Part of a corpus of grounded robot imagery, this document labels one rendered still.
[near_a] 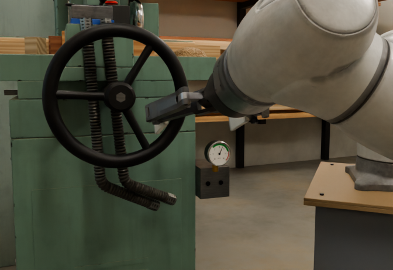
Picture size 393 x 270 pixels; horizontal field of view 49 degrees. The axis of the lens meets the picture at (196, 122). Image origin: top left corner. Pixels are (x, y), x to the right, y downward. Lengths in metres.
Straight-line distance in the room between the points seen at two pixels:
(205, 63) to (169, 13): 2.66
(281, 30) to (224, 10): 3.58
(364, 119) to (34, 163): 0.79
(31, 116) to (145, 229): 0.39
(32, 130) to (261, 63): 0.72
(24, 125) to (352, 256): 0.76
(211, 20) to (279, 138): 1.32
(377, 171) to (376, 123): 0.53
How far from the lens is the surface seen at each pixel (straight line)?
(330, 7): 0.37
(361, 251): 0.94
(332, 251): 0.95
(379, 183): 0.96
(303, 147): 4.46
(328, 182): 1.00
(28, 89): 1.04
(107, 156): 0.87
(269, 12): 0.39
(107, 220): 1.10
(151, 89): 1.06
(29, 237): 1.10
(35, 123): 1.04
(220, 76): 0.50
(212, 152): 1.06
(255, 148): 4.14
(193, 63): 1.09
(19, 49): 1.20
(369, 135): 0.46
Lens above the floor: 0.85
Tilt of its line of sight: 6 degrees down
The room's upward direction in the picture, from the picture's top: straight up
